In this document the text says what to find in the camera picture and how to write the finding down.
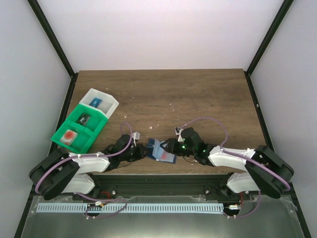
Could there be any red circle card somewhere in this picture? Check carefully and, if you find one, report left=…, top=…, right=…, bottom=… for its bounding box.
left=158, top=151, right=174, bottom=163

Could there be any blue card holder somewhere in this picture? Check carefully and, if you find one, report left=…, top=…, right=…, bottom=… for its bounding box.
left=147, top=138, right=176, bottom=164

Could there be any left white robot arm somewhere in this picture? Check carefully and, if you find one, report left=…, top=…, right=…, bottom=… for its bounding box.
left=29, top=132, right=149, bottom=200

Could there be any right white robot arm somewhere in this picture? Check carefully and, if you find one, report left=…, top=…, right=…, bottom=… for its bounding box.
left=160, top=127, right=294, bottom=198

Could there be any black VIP card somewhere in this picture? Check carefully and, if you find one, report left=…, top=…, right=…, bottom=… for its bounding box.
left=76, top=113, right=90, bottom=126

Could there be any blue card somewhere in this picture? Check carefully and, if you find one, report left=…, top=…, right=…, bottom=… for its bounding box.
left=89, top=97, right=103, bottom=108

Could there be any red white card in bin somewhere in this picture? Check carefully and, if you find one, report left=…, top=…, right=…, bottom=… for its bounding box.
left=60, top=129, right=78, bottom=146

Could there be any green bin upper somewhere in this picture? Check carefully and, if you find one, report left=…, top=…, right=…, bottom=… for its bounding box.
left=65, top=104, right=108, bottom=137

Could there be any green bin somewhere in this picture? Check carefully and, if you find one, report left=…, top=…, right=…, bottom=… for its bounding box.
left=51, top=121, right=96, bottom=154
left=65, top=104, right=108, bottom=137

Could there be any green bin lower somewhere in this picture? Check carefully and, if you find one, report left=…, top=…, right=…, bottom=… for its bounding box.
left=51, top=121, right=96, bottom=154

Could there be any white plastic bin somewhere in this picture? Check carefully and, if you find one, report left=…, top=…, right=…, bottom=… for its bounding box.
left=79, top=88, right=119, bottom=119

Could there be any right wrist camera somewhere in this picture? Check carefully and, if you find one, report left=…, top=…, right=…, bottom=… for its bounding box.
left=175, top=127, right=184, bottom=142

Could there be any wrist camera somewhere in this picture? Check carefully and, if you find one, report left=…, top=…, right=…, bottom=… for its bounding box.
left=175, top=127, right=184, bottom=142
left=132, top=132, right=140, bottom=147

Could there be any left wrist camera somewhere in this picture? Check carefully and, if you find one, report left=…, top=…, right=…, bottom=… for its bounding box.
left=132, top=132, right=140, bottom=147

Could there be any black aluminium front rail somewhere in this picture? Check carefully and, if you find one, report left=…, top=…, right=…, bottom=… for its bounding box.
left=87, top=175, right=241, bottom=202

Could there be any light blue slotted cable duct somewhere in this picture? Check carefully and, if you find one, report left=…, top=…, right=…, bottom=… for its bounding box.
left=36, top=203, right=224, bottom=214

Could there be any right black frame post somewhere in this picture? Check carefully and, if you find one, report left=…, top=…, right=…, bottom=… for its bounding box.
left=244, top=0, right=294, bottom=77

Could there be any black frame post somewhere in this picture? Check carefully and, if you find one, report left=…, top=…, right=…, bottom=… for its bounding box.
left=27, top=0, right=75, bottom=78
left=244, top=0, right=294, bottom=77

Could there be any left black frame post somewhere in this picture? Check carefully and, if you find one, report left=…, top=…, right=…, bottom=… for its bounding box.
left=27, top=0, right=75, bottom=78

